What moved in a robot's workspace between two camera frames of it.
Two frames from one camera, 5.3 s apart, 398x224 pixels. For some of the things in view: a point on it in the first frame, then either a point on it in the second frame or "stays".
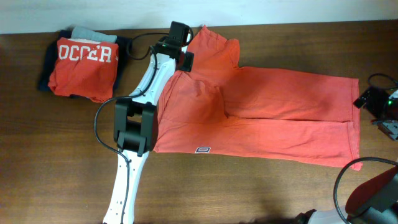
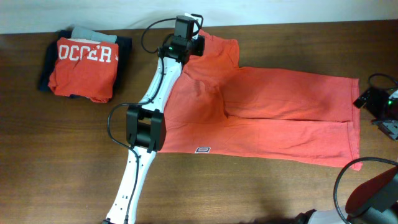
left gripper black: x=187 y=60 → x=198 y=48
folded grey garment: x=81 y=33 stays
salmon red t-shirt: x=220 y=108 stays
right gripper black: x=372 y=106 stays
